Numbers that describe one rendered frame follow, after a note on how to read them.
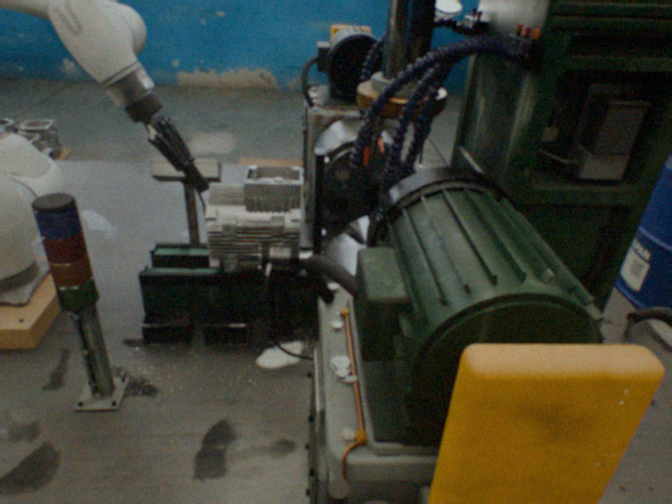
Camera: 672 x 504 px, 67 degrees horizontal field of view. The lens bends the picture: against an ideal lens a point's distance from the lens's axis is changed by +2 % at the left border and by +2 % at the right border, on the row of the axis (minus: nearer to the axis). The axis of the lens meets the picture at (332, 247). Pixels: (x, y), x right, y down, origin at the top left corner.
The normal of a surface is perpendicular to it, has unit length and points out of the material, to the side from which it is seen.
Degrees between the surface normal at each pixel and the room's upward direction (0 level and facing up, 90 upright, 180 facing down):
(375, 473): 90
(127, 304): 0
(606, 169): 90
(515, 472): 90
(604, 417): 90
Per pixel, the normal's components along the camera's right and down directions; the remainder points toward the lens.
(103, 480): 0.05, -0.86
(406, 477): 0.06, 0.51
